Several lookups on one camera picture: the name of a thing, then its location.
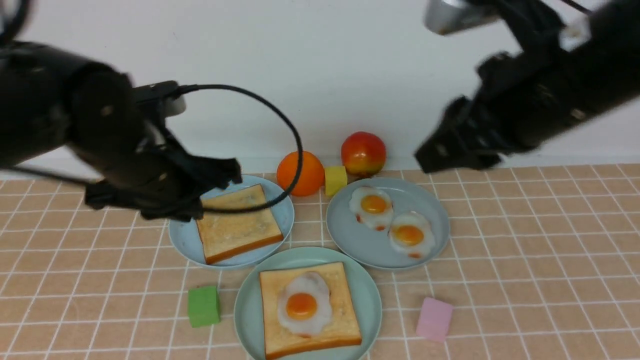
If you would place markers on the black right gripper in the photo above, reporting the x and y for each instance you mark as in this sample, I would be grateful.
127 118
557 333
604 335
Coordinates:
466 137

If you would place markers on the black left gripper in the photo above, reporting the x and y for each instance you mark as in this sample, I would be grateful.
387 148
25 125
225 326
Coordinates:
137 173

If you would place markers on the toast slice toy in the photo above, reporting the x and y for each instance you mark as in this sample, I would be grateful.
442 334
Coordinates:
342 331
228 235

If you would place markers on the fried egg toy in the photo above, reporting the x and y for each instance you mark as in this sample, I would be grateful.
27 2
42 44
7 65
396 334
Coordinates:
372 207
304 307
411 235

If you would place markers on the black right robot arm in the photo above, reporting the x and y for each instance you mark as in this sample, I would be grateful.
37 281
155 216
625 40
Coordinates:
565 75

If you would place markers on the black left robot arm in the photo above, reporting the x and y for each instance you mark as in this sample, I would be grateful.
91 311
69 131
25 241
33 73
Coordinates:
51 98

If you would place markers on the blue plate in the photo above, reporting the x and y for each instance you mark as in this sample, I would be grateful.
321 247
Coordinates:
186 240

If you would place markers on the red yellow mango toy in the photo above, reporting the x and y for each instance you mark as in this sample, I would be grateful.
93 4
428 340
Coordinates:
363 154

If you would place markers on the yellow foam cube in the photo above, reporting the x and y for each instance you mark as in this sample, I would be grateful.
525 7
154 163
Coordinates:
335 178

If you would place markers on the green foam cube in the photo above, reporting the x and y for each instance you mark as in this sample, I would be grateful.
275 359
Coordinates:
203 306

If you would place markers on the grey plate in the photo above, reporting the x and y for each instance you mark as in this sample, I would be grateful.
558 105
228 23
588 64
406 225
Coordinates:
373 248

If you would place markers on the green plate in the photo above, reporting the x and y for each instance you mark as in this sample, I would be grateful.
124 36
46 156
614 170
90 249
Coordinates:
248 309

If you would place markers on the pink foam cube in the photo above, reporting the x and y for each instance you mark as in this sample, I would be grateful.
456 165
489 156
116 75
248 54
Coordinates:
434 320

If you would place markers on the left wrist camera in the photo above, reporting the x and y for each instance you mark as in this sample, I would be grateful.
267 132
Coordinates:
160 100

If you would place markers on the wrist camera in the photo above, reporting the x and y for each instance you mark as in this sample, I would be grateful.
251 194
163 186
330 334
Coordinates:
447 17
160 100

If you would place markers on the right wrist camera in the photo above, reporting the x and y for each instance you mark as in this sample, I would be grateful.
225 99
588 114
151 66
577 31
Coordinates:
447 17

